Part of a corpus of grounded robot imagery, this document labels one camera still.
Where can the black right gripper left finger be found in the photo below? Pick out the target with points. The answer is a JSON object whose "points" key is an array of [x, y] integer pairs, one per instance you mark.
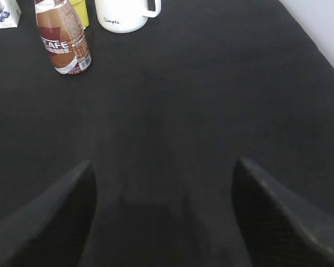
{"points": [[52, 229]]}

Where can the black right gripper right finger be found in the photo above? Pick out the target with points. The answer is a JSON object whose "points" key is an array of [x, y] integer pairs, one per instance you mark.
{"points": [[279, 228]]}

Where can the white ceramic mug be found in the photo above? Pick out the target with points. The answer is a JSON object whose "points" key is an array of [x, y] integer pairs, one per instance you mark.
{"points": [[125, 16]]}

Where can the black tablecloth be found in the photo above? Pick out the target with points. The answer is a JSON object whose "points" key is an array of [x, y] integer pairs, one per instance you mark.
{"points": [[163, 114]]}

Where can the brown coffee drink bottle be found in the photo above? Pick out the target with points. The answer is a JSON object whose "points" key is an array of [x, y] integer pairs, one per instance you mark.
{"points": [[63, 36]]}

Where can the white blueberry milk carton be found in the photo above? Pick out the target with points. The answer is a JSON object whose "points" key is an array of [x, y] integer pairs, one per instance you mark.
{"points": [[10, 14]]}

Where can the yellow paper cup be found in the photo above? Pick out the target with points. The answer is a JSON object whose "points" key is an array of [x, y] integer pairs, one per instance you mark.
{"points": [[81, 9]]}

